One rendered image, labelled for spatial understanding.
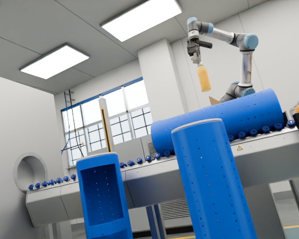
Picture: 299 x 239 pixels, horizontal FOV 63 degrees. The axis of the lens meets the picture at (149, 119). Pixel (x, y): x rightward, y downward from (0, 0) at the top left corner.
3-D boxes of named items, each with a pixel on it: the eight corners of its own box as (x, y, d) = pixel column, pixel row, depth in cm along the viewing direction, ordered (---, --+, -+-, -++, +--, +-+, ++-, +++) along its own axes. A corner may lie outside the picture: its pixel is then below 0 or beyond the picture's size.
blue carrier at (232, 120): (166, 157, 201) (159, 124, 208) (280, 130, 176) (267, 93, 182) (155, 157, 175) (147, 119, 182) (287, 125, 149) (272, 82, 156)
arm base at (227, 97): (220, 102, 235) (226, 93, 233) (235, 109, 228) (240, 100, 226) (217, 100, 221) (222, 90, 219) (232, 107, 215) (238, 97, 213)
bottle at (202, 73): (210, 91, 170) (203, 67, 174) (212, 87, 163) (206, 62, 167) (200, 92, 169) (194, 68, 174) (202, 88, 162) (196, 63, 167)
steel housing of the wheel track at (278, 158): (52, 221, 231) (48, 184, 238) (305, 173, 167) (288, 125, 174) (28, 229, 204) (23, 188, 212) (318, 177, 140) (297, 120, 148)
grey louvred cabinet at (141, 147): (118, 232, 432) (104, 152, 465) (242, 216, 348) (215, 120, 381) (99, 243, 384) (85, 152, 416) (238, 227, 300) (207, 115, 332)
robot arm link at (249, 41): (245, 96, 220) (248, 32, 199) (256, 100, 206) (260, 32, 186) (233, 98, 217) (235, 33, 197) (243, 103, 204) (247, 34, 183)
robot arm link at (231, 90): (232, 96, 231) (239, 83, 228) (241, 100, 218) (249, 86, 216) (223, 91, 226) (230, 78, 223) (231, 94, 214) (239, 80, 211)
